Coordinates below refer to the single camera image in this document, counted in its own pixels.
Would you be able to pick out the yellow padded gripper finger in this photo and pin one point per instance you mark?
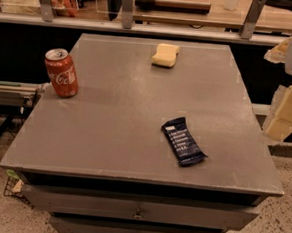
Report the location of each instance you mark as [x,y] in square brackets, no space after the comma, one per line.
[278,53]
[278,122]

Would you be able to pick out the dark blue rxbar wrapper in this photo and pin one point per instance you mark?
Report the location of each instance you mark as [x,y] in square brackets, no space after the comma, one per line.
[186,150]

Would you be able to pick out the yellow sponge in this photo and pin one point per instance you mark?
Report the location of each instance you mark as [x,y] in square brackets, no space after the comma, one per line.
[166,55]

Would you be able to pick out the grey drawer cabinet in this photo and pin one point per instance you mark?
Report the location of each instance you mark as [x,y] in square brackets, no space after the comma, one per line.
[108,137]

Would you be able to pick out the red coca-cola can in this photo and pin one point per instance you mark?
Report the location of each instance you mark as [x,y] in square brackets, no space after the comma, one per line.
[62,73]

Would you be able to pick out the orange bag behind glass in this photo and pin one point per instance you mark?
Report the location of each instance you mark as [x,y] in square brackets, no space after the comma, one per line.
[65,8]

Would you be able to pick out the upper grey drawer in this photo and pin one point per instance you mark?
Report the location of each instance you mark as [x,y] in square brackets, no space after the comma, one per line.
[220,216]

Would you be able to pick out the metal rail frame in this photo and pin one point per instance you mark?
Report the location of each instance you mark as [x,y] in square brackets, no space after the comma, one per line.
[238,21]

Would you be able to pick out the wire basket on floor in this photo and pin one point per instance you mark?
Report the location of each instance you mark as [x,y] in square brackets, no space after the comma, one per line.
[12,189]

